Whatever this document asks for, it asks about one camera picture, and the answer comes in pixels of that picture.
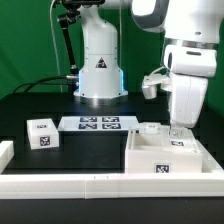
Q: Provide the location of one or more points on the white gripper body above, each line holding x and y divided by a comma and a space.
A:
189, 70

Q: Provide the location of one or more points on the white flat panel with tags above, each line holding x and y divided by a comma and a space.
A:
97, 123

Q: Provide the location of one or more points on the white cabinet body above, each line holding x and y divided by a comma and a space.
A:
144, 154

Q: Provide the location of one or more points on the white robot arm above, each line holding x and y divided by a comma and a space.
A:
171, 44

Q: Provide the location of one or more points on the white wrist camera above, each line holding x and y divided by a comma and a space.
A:
154, 79

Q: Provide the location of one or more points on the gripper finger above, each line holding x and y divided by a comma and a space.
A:
176, 131

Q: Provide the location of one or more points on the white small box part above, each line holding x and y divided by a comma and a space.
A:
42, 133

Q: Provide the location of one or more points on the white U-shaped fence frame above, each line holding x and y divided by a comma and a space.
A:
62, 186

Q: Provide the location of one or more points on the white small door part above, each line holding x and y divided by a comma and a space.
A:
150, 127

